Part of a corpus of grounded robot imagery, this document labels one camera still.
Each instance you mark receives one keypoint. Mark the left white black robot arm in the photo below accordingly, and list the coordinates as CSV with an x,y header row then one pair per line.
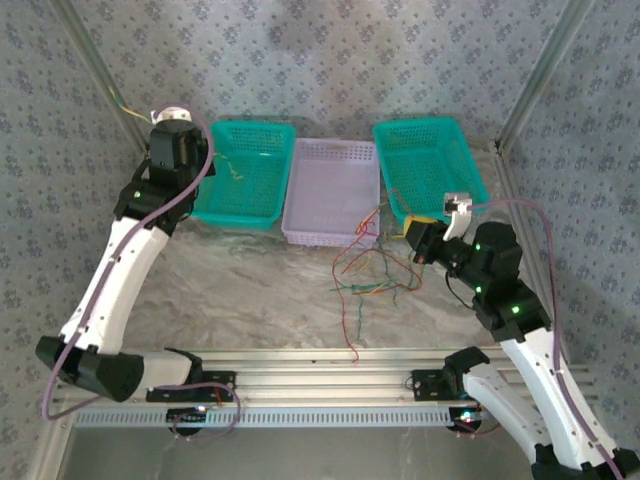
x,y
120,280

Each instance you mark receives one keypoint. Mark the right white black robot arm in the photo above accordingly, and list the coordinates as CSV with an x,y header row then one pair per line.
x,y
540,370

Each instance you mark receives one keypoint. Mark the teal plastic basket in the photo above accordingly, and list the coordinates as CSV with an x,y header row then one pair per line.
x,y
430,160
255,200

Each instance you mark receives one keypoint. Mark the lavender plastic basket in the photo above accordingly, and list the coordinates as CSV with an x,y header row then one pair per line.
x,y
330,190

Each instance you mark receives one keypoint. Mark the small black controller board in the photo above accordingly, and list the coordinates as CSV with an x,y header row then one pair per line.
x,y
467,422
187,420

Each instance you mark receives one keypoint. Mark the aluminium frame post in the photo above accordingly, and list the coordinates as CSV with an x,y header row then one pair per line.
x,y
545,70
95,65

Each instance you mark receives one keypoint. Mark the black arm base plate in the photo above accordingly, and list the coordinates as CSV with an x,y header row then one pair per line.
x,y
425,385
220,382

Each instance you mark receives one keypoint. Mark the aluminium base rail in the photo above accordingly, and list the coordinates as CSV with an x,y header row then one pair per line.
x,y
320,380

